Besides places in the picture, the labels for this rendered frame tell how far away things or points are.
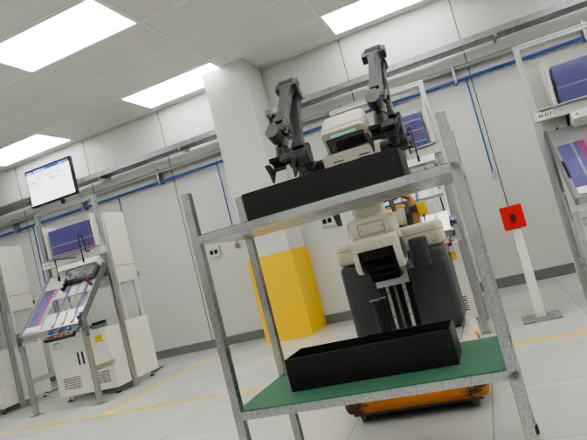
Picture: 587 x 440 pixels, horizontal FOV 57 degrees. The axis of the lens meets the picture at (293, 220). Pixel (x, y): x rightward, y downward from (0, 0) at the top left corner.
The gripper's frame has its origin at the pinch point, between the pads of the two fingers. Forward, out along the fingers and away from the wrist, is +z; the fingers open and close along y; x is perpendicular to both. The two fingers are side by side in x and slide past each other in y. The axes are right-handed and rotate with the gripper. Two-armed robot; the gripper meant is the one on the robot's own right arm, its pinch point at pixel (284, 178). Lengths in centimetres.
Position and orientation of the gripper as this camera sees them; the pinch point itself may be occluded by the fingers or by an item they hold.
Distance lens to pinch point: 218.0
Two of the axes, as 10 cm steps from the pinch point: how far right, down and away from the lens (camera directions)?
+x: 4.2, 4.1, 8.1
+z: 0.7, 8.7, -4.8
